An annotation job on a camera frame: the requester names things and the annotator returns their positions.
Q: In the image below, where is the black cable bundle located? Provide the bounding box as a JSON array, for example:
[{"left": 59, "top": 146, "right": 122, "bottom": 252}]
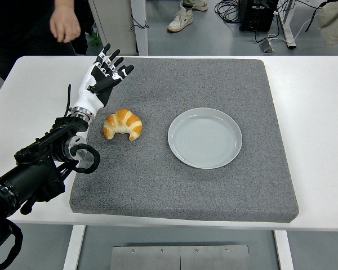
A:
[{"left": 215, "top": 0, "right": 243, "bottom": 24}]

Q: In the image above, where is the grey cabinet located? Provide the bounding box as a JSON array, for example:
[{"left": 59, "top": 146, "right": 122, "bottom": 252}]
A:
[{"left": 88, "top": 0, "right": 137, "bottom": 56}]

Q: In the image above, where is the golden croissant bread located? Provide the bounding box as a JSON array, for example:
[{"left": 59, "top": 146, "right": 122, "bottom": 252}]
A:
[{"left": 102, "top": 109, "right": 143, "bottom": 141}]

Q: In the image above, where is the person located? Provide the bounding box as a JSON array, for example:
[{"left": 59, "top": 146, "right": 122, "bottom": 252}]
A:
[{"left": 0, "top": 0, "right": 88, "bottom": 82}]

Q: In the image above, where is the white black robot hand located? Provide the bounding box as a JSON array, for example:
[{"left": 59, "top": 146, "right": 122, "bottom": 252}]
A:
[{"left": 72, "top": 43, "right": 135, "bottom": 113}]

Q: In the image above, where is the grey round plate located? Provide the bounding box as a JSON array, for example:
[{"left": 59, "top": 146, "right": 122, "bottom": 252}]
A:
[{"left": 167, "top": 107, "right": 243, "bottom": 170}]

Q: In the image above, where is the person's white high-top shoe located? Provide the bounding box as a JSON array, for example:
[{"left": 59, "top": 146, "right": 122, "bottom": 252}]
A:
[{"left": 167, "top": 2, "right": 193, "bottom": 33}]

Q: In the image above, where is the black computer case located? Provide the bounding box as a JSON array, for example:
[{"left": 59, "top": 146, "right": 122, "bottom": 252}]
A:
[{"left": 239, "top": 0, "right": 279, "bottom": 32}]

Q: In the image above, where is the grey metal plate with screws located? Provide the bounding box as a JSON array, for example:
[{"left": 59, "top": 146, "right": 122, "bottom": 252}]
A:
[{"left": 112, "top": 245, "right": 251, "bottom": 270}]

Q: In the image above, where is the person's hand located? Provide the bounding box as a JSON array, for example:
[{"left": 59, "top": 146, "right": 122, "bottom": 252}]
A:
[{"left": 50, "top": 4, "right": 81, "bottom": 43}]

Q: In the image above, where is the white post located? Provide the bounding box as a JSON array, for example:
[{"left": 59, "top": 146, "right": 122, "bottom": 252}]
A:
[{"left": 130, "top": 0, "right": 149, "bottom": 56}]

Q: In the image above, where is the person's white low shoe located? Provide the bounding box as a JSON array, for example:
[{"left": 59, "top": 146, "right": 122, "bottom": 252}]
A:
[{"left": 183, "top": 0, "right": 208, "bottom": 12}]

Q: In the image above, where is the beige cloth bag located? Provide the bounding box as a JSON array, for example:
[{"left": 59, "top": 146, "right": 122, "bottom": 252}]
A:
[{"left": 318, "top": 0, "right": 338, "bottom": 46}]

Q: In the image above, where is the white desk leg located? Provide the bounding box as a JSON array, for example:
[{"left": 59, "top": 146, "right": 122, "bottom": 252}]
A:
[{"left": 277, "top": 0, "right": 297, "bottom": 50}]

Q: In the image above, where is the white table leg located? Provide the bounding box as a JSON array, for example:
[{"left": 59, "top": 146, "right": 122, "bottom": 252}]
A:
[
  {"left": 63, "top": 224, "right": 87, "bottom": 270},
  {"left": 273, "top": 230, "right": 295, "bottom": 270}
]

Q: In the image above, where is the grey speckled mat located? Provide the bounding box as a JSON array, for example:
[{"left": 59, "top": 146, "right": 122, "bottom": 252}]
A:
[{"left": 69, "top": 57, "right": 300, "bottom": 224}]

